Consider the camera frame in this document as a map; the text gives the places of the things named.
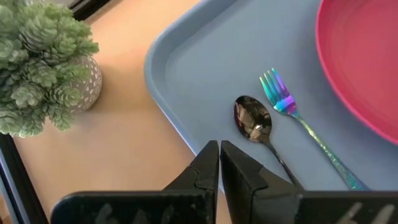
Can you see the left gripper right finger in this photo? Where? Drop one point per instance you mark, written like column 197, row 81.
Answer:
column 242, row 180

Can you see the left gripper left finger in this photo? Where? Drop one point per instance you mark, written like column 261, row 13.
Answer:
column 199, row 180

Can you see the dark shiny metal spoon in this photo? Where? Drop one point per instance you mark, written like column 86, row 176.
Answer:
column 252, row 119

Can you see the iridescent rainbow fork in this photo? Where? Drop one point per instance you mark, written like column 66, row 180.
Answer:
column 284, row 104

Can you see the red plastic plate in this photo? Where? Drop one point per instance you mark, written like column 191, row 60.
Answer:
column 367, row 62

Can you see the blue plastic tray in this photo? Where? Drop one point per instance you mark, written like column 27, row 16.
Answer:
column 217, row 62

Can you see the green succulent in patterned pot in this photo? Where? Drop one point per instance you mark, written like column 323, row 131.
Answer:
column 37, row 62

